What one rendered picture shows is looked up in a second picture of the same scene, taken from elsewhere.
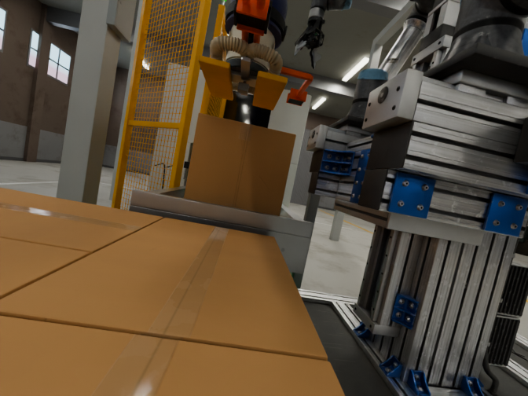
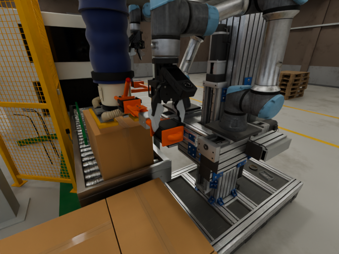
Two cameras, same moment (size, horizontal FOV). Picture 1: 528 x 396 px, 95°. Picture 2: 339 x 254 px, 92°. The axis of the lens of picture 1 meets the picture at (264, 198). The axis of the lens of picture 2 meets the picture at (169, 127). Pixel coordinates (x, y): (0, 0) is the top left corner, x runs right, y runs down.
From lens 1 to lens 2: 0.74 m
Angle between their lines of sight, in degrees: 32
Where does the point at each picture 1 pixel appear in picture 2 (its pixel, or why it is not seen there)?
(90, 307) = not seen: outside the picture
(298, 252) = (167, 173)
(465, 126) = (232, 152)
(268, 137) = (138, 130)
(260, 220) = (148, 171)
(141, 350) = not seen: outside the picture
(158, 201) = (94, 190)
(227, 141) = (117, 141)
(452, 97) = (228, 147)
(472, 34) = (232, 117)
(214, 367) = not seen: outside the picture
